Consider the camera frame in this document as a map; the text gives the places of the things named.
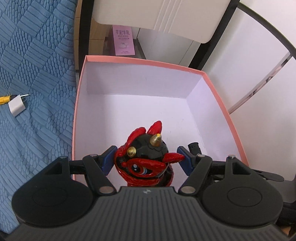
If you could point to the red black lion figurine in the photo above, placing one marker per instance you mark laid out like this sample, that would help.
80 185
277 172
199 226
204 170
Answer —
144 160

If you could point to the brown cardboard box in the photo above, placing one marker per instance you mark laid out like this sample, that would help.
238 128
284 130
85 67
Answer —
99 44

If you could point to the yellow pen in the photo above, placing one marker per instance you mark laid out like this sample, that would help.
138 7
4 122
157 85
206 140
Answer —
6 99

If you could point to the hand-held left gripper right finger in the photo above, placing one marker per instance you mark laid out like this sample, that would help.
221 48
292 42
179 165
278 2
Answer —
185 160

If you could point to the beige chair with black frame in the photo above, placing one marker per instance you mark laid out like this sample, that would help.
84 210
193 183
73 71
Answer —
166 18

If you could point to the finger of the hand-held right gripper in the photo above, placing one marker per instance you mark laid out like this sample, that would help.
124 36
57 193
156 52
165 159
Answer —
270 176

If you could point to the black curved frame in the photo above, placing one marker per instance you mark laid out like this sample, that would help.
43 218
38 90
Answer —
270 23

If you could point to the blue textured seat cushion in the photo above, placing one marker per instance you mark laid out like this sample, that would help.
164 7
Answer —
37 92

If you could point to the small white plug charger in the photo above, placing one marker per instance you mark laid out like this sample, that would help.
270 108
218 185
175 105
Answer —
17 104

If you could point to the pink drink carton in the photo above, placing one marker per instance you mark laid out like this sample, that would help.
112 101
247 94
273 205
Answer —
123 40

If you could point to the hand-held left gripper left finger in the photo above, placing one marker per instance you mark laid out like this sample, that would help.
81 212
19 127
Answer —
108 160

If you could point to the pink cardboard box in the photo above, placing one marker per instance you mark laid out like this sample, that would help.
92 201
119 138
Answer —
143 104

